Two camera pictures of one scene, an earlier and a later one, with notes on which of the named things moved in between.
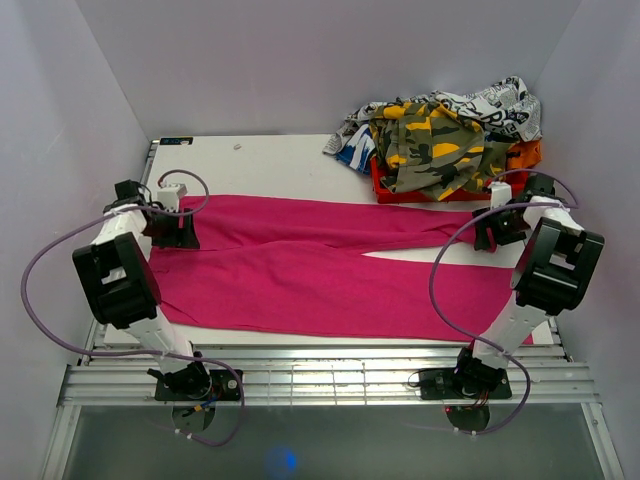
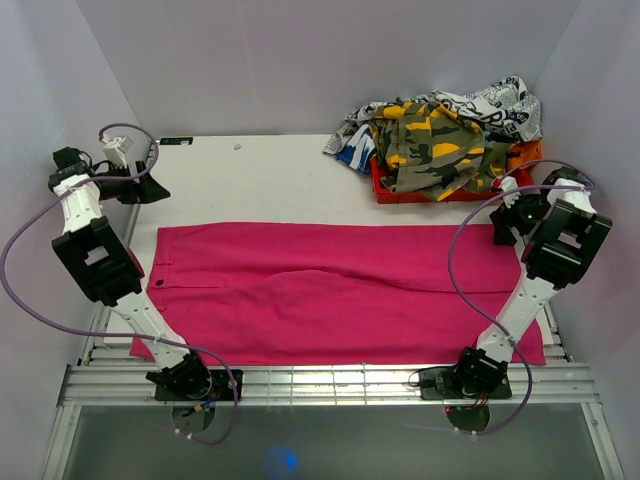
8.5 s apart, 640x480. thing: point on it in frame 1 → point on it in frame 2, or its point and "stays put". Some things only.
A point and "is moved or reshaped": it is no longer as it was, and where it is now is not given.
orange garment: [524, 154] stays put
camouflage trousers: [426, 148] stays put
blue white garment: [357, 153] stays put
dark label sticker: [176, 140] stays put
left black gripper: [180, 237] → [147, 191]
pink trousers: [304, 267] is moved or reshaped
